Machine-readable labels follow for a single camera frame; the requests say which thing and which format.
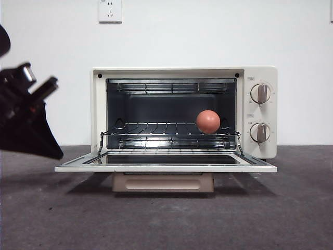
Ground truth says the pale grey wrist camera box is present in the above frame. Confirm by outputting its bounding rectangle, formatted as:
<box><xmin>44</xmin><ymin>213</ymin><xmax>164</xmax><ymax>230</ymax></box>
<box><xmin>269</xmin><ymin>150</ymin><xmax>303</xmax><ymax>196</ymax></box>
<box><xmin>16</xmin><ymin>63</ymin><xmax>37</xmax><ymax>86</ymax></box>

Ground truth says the white wall socket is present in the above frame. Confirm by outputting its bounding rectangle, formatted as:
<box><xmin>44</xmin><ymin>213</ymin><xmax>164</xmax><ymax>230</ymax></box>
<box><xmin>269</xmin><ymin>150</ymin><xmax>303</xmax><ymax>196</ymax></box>
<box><xmin>98</xmin><ymin>0</ymin><xmax>123</xmax><ymax>24</ymax></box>

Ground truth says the cream Toshiba toaster oven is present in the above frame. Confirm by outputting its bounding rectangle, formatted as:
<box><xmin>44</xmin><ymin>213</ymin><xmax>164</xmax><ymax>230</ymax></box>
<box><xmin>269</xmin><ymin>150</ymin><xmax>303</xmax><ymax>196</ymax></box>
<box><xmin>92</xmin><ymin>65</ymin><xmax>278</xmax><ymax>161</ymax></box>

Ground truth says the metal heating element guard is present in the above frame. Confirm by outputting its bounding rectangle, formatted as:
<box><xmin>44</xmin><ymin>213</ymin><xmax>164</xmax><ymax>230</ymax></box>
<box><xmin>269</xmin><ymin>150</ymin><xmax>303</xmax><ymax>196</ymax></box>
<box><xmin>118</xmin><ymin>137</ymin><xmax>230</xmax><ymax>150</ymax></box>
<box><xmin>116</xmin><ymin>82</ymin><xmax>230</xmax><ymax>94</ymax></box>

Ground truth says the metal wire oven rack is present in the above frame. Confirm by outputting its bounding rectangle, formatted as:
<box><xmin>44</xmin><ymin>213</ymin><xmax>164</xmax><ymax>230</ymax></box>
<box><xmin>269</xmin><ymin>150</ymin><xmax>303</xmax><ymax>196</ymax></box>
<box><xmin>99</xmin><ymin>122</ymin><xmax>243</xmax><ymax>157</ymax></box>

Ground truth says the glass oven door with handle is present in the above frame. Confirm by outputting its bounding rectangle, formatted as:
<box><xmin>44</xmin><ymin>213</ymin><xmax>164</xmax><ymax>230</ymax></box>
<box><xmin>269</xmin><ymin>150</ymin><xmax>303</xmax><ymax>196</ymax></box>
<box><xmin>54</xmin><ymin>151</ymin><xmax>278</xmax><ymax>194</ymax></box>

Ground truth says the brown egg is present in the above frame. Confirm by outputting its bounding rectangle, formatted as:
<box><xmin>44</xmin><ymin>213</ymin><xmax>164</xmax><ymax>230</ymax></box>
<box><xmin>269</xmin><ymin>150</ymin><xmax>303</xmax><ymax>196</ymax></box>
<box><xmin>196</xmin><ymin>109</ymin><xmax>221</xmax><ymax>135</ymax></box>

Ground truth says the beige oven knob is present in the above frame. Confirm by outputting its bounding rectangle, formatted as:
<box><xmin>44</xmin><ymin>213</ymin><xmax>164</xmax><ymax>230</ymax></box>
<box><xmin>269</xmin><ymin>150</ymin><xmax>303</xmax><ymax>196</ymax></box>
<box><xmin>250</xmin><ymin>122</ymin><xmax>272</xmax><ymax>144</ymax></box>
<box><xmin>250</xmin><ymin>83</ymin><xmax>272</xmax><ymax>105</ymax></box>

